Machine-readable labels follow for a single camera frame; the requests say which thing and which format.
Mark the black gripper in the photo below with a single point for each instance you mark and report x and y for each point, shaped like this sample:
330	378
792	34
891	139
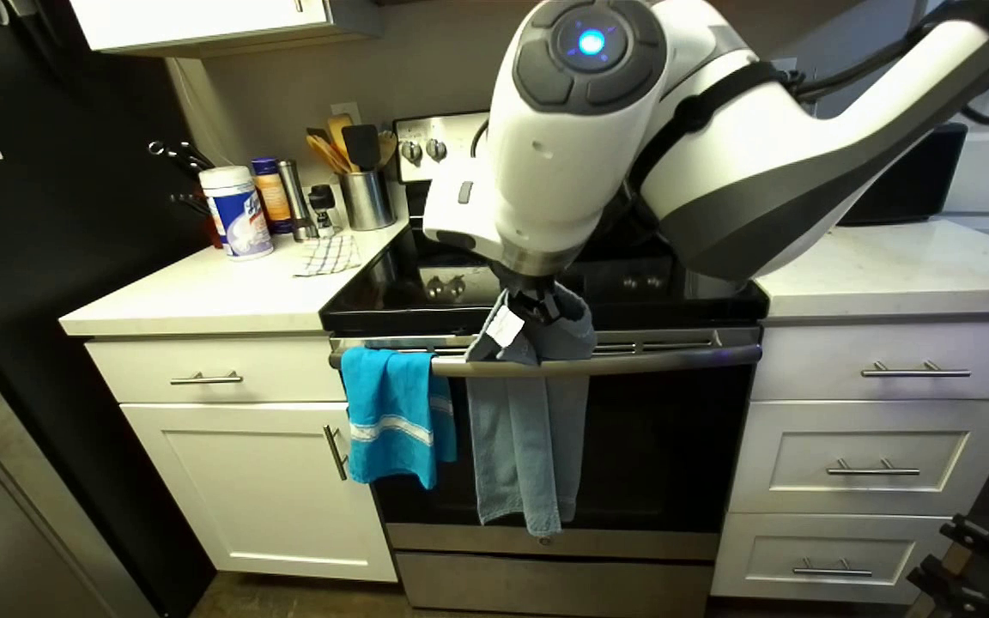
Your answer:
540	299

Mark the orange-brown spice bottle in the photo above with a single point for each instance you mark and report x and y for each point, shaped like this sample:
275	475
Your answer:
272	192

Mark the black clamp tool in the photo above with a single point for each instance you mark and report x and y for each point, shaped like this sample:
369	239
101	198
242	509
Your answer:
980	544

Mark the bright blue striped towel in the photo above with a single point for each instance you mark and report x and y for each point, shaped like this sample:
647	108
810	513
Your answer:
394	414

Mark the white base cabinet with door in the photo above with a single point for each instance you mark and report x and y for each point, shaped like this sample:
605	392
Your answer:
257	483

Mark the white disinfectant wipes canister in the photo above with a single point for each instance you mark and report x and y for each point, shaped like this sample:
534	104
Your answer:
238	216

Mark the wooden spoon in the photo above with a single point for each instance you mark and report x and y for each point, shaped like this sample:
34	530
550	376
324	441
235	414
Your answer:
328	148

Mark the stainless steel black oven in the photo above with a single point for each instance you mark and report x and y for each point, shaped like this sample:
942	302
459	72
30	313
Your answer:
653	459

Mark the white wall cabinet over counter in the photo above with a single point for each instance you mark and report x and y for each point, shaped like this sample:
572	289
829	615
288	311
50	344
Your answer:
198	20

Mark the black spatula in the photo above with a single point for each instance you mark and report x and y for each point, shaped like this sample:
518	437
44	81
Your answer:
363	144

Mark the black toaster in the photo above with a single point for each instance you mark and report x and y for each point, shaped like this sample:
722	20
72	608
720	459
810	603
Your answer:
918	184

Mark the black refrigerator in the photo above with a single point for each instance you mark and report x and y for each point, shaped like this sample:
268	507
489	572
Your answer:
60	226

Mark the white lattice trivet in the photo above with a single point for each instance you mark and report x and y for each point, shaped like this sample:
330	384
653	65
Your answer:
328	259

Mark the small dark shaker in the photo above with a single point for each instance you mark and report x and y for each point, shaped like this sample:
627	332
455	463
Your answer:
324	210

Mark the steel shaker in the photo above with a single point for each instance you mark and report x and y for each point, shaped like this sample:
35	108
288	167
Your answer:
296	208

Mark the grey-blue towel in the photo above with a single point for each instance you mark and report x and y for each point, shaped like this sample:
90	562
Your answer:
525	459

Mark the steel utensil holder cup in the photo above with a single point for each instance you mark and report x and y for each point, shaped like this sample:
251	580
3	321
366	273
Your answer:
366	201

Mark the white three-drawer base cabinet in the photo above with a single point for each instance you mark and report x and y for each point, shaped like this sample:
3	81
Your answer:
875	459

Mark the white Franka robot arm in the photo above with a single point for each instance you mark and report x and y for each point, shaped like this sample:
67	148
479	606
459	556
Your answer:
565	171

